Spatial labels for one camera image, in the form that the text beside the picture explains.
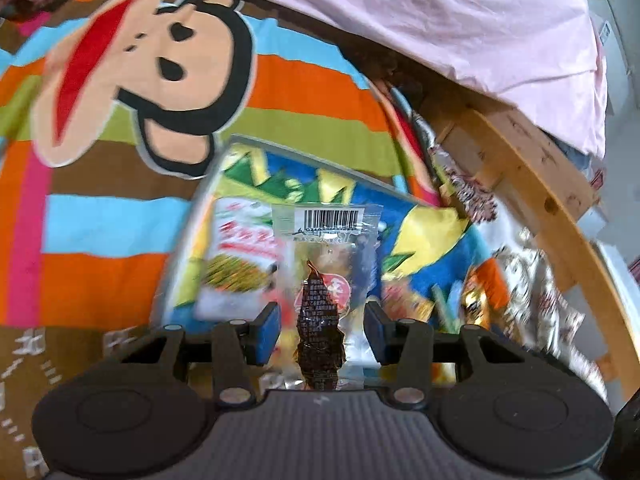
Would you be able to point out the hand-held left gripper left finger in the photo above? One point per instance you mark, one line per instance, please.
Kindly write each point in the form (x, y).
(265, 335)

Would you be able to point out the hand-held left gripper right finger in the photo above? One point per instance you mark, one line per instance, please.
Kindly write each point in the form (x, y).
(379, 337)

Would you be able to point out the green bean snack packet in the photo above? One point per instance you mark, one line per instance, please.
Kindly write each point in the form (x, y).
(235, 260)

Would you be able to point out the clear packet brown snack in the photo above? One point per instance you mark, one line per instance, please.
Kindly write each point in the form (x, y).
(325, 240)

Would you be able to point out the metal tray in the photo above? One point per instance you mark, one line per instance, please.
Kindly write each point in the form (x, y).
(181, 247)

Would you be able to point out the dinosaur print tray liner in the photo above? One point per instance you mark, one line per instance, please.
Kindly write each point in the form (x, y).
(415, 240)

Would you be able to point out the floral quilt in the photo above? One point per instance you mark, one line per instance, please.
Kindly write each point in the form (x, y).
(550, 300)

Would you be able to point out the monkey print striped blanket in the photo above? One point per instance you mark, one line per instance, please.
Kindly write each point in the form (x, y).
(100, 220)

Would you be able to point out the pink sheet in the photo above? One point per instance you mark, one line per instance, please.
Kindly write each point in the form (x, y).
(450, 25)

